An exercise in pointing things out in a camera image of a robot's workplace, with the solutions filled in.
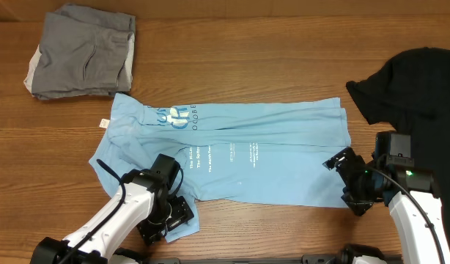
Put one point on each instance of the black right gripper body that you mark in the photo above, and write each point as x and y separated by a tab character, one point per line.
360	182

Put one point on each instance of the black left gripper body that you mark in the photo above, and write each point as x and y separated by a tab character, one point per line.
174	211

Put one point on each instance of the light blue printed t-shirt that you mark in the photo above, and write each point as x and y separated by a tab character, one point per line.
267	153

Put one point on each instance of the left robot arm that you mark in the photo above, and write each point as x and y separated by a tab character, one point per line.
144	201

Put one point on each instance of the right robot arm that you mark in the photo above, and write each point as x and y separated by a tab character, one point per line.
411	194

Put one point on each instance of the black garment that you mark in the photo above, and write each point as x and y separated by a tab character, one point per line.
412	93

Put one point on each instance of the folded grey shorts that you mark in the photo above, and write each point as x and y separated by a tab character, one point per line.
83	51

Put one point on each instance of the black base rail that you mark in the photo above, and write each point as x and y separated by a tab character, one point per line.
306	259

